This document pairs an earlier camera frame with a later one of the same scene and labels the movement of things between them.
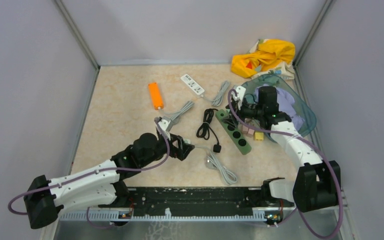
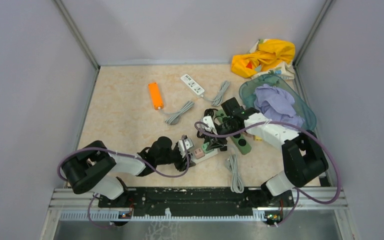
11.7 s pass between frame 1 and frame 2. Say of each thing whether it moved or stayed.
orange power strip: stayed
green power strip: stayed
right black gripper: moved
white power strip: stayed
